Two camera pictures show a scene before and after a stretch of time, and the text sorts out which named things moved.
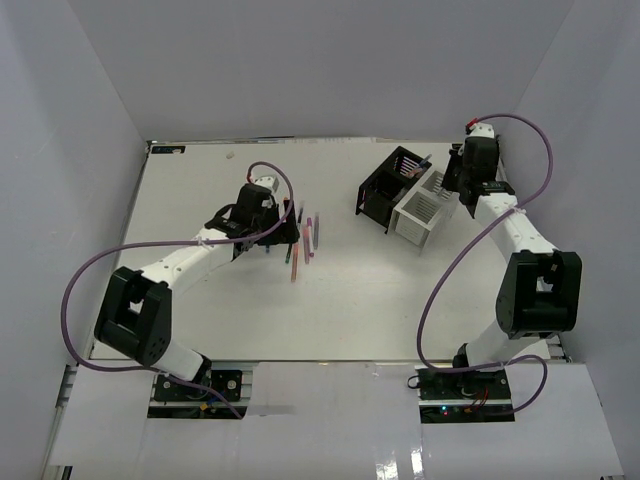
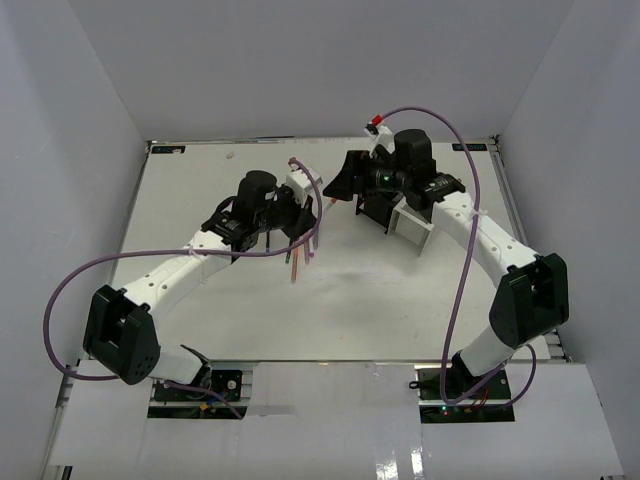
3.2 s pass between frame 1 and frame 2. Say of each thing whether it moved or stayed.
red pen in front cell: stayed
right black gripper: moved
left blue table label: stayed
